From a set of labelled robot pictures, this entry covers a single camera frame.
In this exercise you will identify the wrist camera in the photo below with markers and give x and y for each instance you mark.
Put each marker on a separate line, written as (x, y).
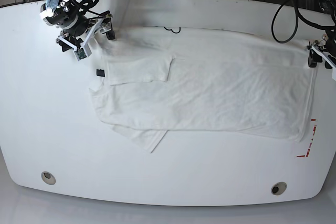
(82, 53)
(334, 73)

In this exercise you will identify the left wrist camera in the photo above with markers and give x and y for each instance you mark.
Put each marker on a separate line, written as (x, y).
(334, 73)

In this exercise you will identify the red tape rectangle marking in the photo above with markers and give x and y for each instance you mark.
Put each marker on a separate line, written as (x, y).
(308, 138)

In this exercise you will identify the left table cable grommet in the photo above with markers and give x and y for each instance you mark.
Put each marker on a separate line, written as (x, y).
(48, 178)

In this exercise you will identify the right table cable grommet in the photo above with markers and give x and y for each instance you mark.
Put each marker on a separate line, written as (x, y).
(279, 188)

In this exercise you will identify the table cable grommet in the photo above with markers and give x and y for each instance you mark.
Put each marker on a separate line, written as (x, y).
(279, 188)
(48, 178)

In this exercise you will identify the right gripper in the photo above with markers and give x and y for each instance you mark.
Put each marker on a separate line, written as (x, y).
(82, 29)

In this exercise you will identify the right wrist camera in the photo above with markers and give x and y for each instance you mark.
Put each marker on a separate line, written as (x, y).
(82, 53)

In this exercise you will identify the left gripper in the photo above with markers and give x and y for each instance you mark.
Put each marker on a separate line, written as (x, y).
(322, 51)

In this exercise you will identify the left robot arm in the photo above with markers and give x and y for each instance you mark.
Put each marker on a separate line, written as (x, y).
(323, 6)

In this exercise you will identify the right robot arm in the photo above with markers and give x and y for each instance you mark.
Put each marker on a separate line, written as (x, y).
(61, 13)

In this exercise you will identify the white printed T-shirt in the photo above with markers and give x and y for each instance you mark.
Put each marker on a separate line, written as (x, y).
(202, 80)

